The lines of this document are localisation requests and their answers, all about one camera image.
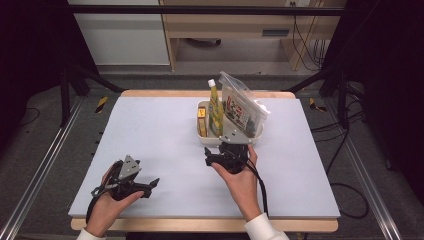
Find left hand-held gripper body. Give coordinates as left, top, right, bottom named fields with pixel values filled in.
left=90, top=154, right=148, bottom=202

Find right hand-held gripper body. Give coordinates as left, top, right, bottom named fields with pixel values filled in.
left=215, top=127, right=254, bottom=175

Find cream plastic storage box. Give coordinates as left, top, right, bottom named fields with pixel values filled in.
left=195, top=99, right=268, bottom=148

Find red yellow spice box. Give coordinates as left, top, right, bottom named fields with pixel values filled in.
left=196, top=106, right=209, bottom=139

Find yellow spout pouch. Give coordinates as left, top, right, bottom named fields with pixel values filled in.
left=206, top=78, right=225, bottom=138

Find clear zip bag of spices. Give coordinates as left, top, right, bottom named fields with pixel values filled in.
left=217, top=70, right=271, bottom=140

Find person's right hand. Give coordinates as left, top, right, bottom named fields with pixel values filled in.
left=211, top=144, right=263, bottom=222

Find person's left hand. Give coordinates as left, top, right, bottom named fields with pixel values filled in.
left=84, top=166, right=145, bottom=238

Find yellow black floor tape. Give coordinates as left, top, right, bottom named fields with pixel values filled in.
left=95, top=95, right=110, bottom=115
left=307, top=96, right=328, bottom=113

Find black metal stand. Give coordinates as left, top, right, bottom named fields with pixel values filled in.
left=285, top=63, right=352, bottom=130
left=59, top=63, right=125, bottom=128

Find white cabinet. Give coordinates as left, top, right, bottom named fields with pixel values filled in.
left=67, top=0, right=171, bottom=67

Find light wooden desk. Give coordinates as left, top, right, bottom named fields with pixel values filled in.
left=159, top=0, right=348, bottom=72

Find black curtain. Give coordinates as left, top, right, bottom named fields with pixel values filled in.
left=0, top=0, right=99, bottom=153
left=320, top=0, right=424, bottom=204

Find right hand-held gripper cable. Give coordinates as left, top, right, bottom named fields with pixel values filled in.
left=245, top=159, right=270, bottom=217

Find hand-held gripper cable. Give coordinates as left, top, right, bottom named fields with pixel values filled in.
left=245, top=159, right=270, bottom=217
left=85, top=195, right=98, bottom=225

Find left hand-held gripper cable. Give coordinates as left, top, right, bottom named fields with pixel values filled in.
left=85, top=195, right=98, bottom=225

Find aluminium floor rail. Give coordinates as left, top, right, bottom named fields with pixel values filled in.
left=323, top=96, right=403, bottom=240
left=0, top=95, right=85, bottom=240

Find thin black floor cable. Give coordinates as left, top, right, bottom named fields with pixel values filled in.
left=17, top=106, right=42, bottom=128

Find black hanging desk cables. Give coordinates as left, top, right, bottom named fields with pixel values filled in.
left=291, top=2, right=331, bottom=72

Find black looped floor cable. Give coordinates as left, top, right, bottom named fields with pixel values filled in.
left=324, top=108, right=370, bottom=220

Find black horizontal frame bar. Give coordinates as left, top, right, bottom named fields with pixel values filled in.
left=66, top=4, right=346, bottom=17

